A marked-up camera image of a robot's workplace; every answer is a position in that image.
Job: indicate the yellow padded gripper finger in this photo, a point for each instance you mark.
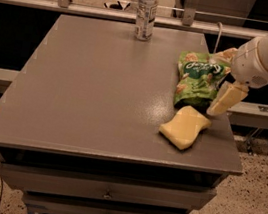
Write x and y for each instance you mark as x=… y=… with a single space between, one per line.
x=228 y=95
x=224 y=57

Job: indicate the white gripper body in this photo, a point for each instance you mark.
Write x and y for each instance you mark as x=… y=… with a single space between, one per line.
x=248 y=65

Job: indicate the green rice chip bag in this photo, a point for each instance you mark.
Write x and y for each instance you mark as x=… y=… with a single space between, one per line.
x=199 y=77

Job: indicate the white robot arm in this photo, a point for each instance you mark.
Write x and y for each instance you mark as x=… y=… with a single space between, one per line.
x=263 y=52

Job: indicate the yellow sponge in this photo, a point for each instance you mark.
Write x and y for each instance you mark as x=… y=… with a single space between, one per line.
x=185 y=126

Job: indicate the clear plastic water bottle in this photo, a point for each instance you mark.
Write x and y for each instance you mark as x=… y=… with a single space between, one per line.
x=145 y=19

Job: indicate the top drawer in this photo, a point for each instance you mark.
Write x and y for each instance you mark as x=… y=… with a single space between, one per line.
x=33 y=179

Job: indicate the drawer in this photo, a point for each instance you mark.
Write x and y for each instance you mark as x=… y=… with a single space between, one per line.
x=61 y=206
x=33 y=179

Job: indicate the middle drawer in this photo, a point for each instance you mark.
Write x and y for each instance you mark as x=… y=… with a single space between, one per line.
x=61 y=206

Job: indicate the grey drawer cabinet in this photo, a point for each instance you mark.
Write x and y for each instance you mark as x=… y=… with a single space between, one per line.
x=91 y=99

